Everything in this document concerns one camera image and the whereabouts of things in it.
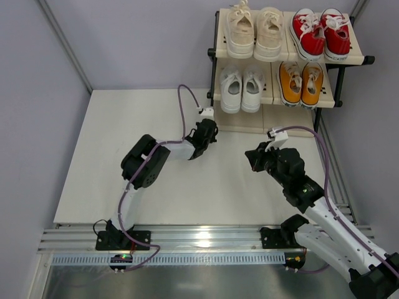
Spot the white sneaker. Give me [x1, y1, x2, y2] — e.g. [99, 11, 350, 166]
[241, 64, 266, 113]
[219, 65, 242, 114]

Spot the beige lace sneaker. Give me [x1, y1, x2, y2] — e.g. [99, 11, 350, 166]
[254, 7, 284, 62]
[223, 1, 254, 59]

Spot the red canvas sneaker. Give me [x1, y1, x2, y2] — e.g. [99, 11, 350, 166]
[289, 8, 325, 62]
[320, 8, 350, 61]

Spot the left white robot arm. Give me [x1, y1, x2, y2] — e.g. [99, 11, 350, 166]
[95, 118, 218, 251]

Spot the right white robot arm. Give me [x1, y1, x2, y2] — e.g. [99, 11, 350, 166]
[245, 142, 398, 298]

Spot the beige three-tier shoe shelf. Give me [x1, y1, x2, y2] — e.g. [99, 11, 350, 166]
[207, 9, 375, 133]

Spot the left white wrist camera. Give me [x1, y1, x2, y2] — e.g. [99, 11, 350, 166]
[198, 107, 214, 121]

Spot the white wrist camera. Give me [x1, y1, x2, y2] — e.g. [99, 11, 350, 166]
[198, 107, 214, 121]
[265, 127, 289, 151]

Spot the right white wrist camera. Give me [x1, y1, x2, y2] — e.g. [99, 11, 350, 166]
[265, 127, 289, 151]

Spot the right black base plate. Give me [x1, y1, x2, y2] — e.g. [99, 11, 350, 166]
[260, 227, 301, 249]

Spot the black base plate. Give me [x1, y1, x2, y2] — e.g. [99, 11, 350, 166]
[95, 230, 151, 251]
[260, 227, 301, 249]

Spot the aluminium mounting rail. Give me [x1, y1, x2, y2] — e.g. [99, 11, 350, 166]
[38, 224, 262, 253]

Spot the slotted cable duct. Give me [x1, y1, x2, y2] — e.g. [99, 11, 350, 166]
[51, 252, 286, 267]

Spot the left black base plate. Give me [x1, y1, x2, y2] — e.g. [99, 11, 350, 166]
[95, 230, 151, 251]

